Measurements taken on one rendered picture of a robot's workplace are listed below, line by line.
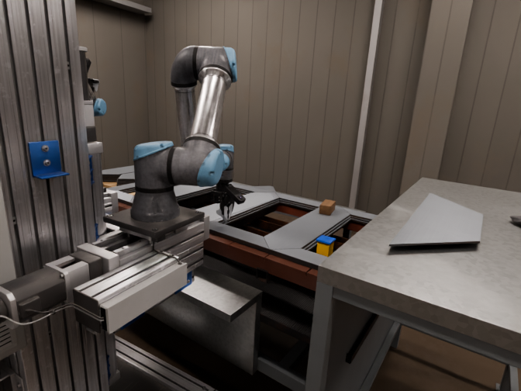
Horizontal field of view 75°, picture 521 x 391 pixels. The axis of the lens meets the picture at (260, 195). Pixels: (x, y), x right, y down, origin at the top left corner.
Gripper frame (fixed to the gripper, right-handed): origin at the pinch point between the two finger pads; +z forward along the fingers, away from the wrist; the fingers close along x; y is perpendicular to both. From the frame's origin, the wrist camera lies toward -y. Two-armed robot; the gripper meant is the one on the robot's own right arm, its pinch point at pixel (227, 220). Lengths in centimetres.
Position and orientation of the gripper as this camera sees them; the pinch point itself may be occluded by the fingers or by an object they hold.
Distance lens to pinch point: 161.5
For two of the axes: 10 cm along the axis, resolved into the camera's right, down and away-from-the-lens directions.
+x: -5.7, 2.0, -8.0
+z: -0.5, 9.6, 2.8
